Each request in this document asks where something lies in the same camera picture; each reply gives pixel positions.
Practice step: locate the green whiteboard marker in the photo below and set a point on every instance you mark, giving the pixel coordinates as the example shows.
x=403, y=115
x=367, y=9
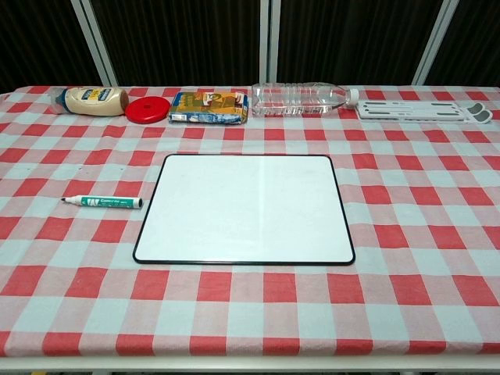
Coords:
x=109, y=202

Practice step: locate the black framed whiteboard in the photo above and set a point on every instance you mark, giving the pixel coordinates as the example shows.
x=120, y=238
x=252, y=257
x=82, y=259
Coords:
x=246, y=207

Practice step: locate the red white checkered tablecloth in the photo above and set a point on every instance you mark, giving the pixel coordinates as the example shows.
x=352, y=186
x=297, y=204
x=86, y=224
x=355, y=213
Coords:
x=250, y=304

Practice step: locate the yellow blue snack package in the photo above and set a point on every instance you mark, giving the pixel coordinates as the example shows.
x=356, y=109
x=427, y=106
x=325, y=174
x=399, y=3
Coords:
x=209, y=107

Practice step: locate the clear plastic water bottle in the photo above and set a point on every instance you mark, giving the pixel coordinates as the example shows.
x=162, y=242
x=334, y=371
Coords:
x=297, y=99

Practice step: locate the red round lid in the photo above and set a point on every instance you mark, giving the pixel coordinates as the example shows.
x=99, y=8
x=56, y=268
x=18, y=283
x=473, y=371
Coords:
x=147, y=111

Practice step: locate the dark partition panel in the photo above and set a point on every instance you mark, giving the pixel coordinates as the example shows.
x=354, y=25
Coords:
x=39, y=43
x=347, y=39
x=176, y=39
x=468, y=43

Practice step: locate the mayonnaise squeeze bottle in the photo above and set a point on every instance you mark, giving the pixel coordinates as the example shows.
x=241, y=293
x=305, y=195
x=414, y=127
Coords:
x=93, y=101

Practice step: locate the white folding laptop stand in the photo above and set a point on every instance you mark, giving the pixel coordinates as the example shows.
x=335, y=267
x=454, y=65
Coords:
x=414, y=110

